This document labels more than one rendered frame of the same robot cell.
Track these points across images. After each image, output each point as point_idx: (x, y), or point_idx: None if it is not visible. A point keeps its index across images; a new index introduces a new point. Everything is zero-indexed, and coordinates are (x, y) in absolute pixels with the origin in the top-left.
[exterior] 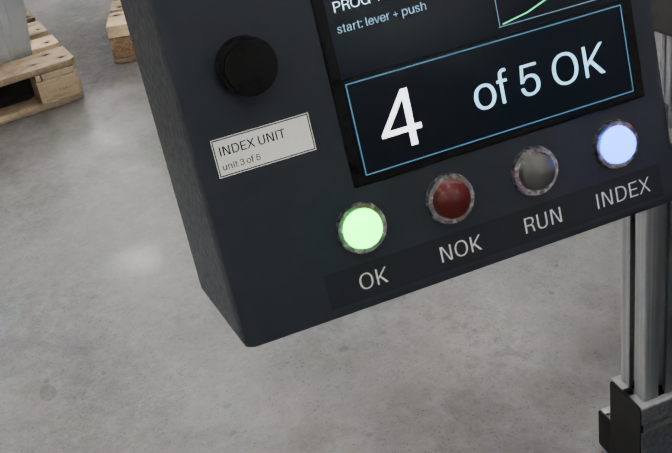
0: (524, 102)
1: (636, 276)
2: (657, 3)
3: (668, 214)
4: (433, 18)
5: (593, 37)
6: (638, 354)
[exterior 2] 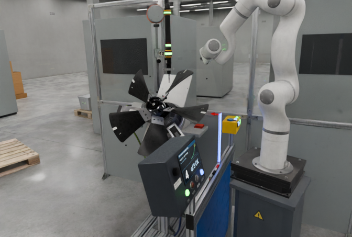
0: (194, 168)
1: None
2: (148, 152)
3: None
4: (186, 159)
5: (197, 158)
6: (191, 206)
